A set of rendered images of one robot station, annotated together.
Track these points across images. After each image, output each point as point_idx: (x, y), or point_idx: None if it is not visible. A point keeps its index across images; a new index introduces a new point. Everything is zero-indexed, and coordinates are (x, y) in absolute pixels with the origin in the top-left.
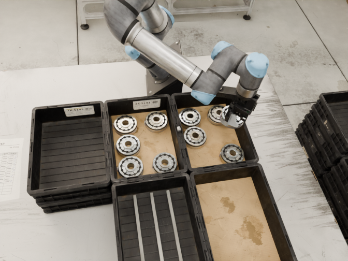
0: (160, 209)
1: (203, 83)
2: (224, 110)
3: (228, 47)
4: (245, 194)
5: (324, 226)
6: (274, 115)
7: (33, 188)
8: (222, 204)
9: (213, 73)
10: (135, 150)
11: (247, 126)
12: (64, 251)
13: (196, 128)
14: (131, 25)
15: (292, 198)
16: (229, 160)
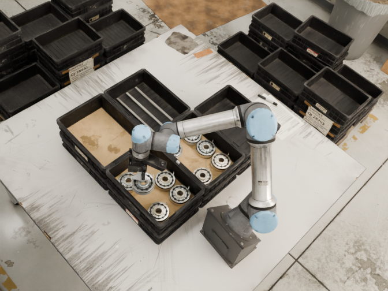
0: (155, 125)
1: (170, 123)
2: (152, 182)
3: (168, 136)
4: (104, 161)
5: (30, 194)
6: (106, 282)
7: (231, 91)
8: (117, 148)
9: (168, 127)
10: (197, 145)
11: (128, 251)
12: (194, 100)
13: (168, 186)
14: (238, 107)
15: (62, 202)
16: (127, 174)
